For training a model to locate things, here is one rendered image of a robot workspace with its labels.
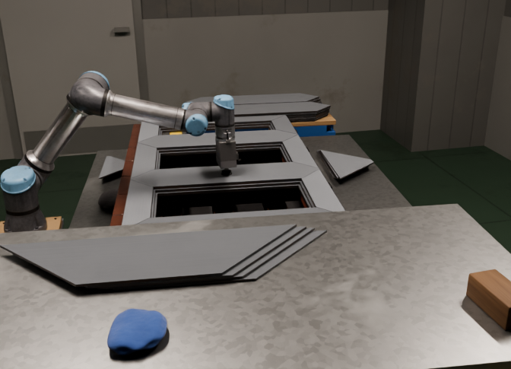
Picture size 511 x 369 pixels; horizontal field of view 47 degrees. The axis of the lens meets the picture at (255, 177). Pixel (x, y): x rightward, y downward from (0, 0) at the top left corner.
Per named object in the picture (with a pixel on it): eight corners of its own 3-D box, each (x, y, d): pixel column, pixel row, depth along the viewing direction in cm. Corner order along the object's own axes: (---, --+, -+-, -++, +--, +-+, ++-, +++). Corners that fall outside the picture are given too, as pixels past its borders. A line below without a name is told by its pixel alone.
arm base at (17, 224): (1, 240, 211) (-4, 216, 207) (8, 221, 225) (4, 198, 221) (45, 236, 214) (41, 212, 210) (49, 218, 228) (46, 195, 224)
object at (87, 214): (137, 154, 312) (136, 148, 310) (112, 287, 192) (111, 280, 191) (98, 156, 309) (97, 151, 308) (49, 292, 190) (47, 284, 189)
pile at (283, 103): (318, 101, 352) (318, 92, 350) (335, 120, 315) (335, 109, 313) (185, 107, 343) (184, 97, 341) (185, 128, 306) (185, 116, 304)
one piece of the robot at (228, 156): (243, 132, 221) (244, 172, 227) (237, 125, 229) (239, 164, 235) (217, 134, 219) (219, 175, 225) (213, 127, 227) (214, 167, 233)
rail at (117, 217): (142, 135, 304) (141, 123, 302) (109, 323, 155) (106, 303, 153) (134, 135, 303) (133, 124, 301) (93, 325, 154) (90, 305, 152)
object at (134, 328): (115, 318, 109) (113, 304, 108) (169, 315, 110) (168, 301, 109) (105, 361, 98) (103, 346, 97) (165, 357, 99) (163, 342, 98)
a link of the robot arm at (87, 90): (65, 82, 194) (211, 113, 202) (73, 74, 204) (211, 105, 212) (61, 116, 198) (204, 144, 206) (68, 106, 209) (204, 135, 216)
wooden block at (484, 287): (464, 294, 115) (468, 272, 113) (491, 290, 116) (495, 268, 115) (505, 331, 104) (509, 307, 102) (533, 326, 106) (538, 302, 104)
